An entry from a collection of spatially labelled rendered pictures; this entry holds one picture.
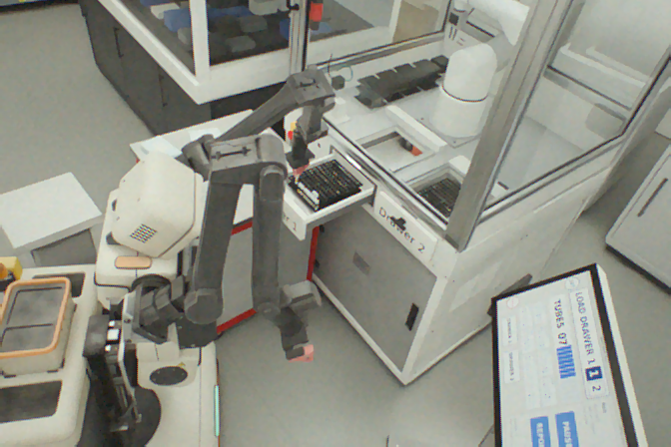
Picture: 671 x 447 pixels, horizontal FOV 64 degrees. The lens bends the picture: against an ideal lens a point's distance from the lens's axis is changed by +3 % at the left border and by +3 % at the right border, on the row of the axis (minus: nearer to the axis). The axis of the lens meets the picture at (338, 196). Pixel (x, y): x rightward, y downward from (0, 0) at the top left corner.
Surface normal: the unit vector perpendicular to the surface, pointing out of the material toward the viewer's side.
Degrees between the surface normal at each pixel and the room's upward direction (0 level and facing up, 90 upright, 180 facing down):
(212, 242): 90
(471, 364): 1
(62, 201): 0
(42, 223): 0
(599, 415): 50
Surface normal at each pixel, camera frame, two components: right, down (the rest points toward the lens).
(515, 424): -0.67, -0.64
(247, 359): 0.12, -0.73
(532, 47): -0.78, 0.34
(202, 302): 0.18, 0.68
